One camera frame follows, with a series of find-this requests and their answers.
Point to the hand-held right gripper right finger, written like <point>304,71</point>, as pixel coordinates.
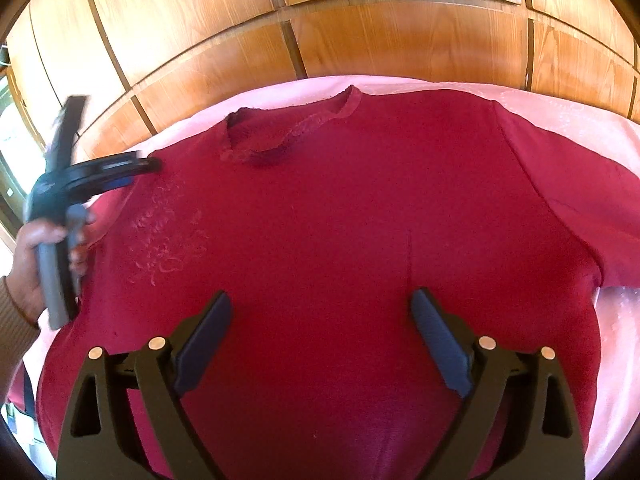
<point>440,340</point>

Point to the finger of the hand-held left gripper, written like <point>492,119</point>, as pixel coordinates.
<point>142,166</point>

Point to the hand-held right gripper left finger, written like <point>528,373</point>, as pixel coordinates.
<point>207,332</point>

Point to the red knit sweater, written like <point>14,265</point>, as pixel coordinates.
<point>325,210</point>

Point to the person's left forearm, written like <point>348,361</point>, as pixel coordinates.
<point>12,340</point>

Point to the person's left hand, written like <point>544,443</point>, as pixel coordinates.
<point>25,265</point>

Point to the window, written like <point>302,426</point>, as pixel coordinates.
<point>12,160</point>

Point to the pink bed sheet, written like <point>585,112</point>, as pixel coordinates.
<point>617,360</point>

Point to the wooden panelled wardrobe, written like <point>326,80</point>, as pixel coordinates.
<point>380,35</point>

